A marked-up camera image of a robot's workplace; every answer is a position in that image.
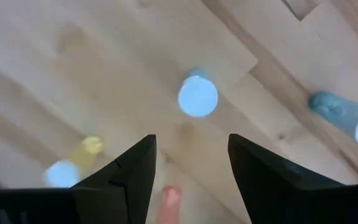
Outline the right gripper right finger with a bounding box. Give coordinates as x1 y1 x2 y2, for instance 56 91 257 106
227 133 344 224

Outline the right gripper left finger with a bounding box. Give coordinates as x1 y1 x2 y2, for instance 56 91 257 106
70 134 157 224

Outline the salmon pink medicine bottle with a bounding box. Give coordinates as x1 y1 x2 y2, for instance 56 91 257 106
156 185 183 224

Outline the yellow bottle with white pills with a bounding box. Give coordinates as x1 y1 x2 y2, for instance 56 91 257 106
43 135 105 189

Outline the teal medicine bottle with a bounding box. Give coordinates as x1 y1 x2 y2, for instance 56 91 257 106
308 90 358 149

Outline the blue medicine bottle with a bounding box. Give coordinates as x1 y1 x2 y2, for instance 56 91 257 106
177 67 219 118

